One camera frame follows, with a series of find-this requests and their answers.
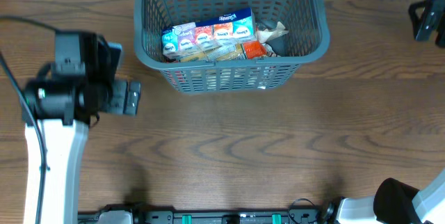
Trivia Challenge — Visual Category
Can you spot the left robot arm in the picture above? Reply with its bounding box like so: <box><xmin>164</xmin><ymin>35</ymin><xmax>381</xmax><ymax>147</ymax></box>
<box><xmin>21</xmin><ymin>31</ymin><xmax>141</xmax><ymax>223</ymax></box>

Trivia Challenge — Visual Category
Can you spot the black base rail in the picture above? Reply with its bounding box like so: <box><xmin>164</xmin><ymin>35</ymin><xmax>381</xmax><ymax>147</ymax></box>
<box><xmin>78</xmin><ymin>201</ymin><xmax>403</xmax><ymax>224</ymax></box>

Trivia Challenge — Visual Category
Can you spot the grey plastic mesh basket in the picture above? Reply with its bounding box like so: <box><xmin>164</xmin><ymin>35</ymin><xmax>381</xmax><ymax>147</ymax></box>
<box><xmin>133</xmin><ymin>0</ymin><xmax>330</xmax><ymax>94</ymax></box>

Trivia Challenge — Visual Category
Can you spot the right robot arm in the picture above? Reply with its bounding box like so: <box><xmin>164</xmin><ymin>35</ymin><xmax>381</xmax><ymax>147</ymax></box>
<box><xmin>316</xmin><ymin>0</ymin><xmax>444</xmax><ymax>224</ymax></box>

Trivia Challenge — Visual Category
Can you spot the brown white snack bag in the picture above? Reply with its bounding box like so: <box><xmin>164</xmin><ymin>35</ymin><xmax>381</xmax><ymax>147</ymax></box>
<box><xmin>256</xmin><ymin>22</ymin><xmax>289</xmax><ymax>43</ymax></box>
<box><xmin>260</xmin><ymin>42</ymin><xmax>282</xmax><ymax>89</ymax></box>

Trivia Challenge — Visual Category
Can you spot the Kleenex tissue multipack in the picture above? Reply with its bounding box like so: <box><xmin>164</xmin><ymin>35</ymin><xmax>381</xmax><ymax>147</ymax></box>
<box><xmin>161</xmin><ymin>8</ymin><xmax>257</xmax><ymax>59</ymax></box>

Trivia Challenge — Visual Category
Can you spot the orange cracker package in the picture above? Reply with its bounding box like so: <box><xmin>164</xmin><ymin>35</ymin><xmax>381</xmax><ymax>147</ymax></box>
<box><xmin>163</xmin><ymin>41</ymin><xmax>270</xmax><ymax>63</ymax></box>

